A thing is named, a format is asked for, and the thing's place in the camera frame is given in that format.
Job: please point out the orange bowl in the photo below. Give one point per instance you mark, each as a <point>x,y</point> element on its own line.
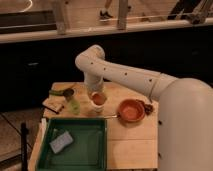
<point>131,110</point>

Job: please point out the green plastic tray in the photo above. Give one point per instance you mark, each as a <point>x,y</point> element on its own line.
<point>87,151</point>

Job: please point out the dark small cup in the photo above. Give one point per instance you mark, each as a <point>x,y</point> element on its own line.
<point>68,93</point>

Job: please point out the dark small object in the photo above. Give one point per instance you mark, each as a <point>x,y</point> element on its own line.
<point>148,109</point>

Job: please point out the white paper cup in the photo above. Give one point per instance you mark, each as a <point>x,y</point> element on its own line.
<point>97,108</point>

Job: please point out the brown wooden block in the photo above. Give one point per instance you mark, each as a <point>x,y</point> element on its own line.
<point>54,107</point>

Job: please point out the grey sponge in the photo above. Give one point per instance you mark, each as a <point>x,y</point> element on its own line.
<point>59,143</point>

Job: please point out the black vertical post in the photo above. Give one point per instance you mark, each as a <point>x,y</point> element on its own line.
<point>24,162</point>

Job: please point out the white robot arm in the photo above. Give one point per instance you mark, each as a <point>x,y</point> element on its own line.
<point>185,109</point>

